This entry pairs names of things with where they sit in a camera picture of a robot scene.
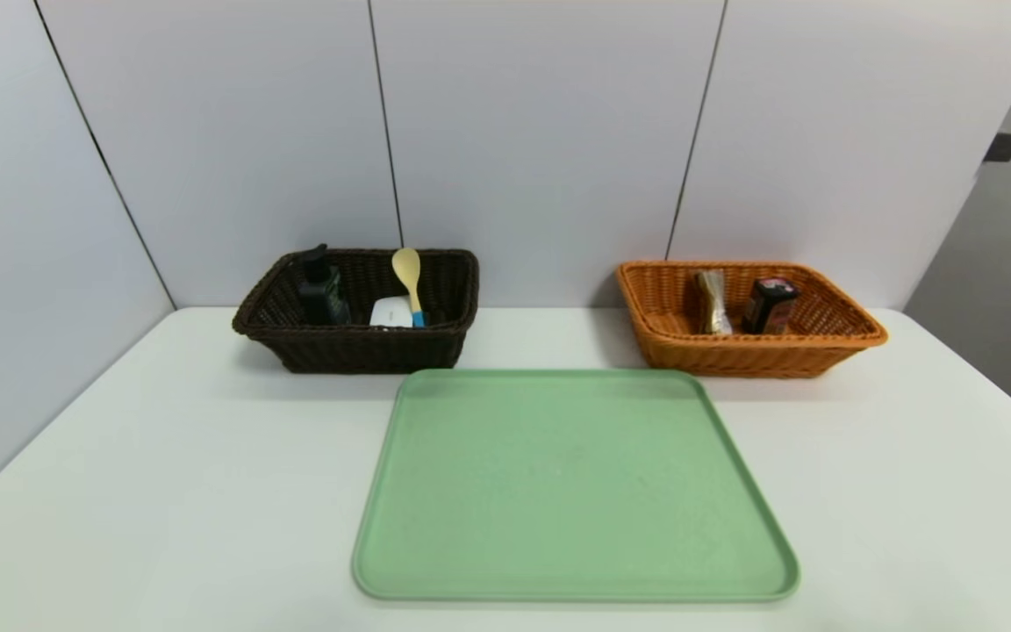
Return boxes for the wooden spoon blue handle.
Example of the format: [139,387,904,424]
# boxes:
[391,248,427,328]

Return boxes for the white pencil case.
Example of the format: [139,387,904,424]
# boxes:
[369,296,414,329]

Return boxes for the dark grey bottle black cap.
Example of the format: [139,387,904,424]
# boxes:
[297,244,351,327]

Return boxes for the gold chocolates clear wrapper pack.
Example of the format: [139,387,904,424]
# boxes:
[695,269,734,335]

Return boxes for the small black box pink top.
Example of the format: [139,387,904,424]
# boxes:
[742,276,801,335]

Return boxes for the dark brown wicker basket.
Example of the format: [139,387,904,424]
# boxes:
[233,248,480,375]

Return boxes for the orange wicker basket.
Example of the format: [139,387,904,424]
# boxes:
[617,261,890,379]

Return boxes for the green plastic tray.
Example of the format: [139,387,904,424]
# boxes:
[351,368,800,603]

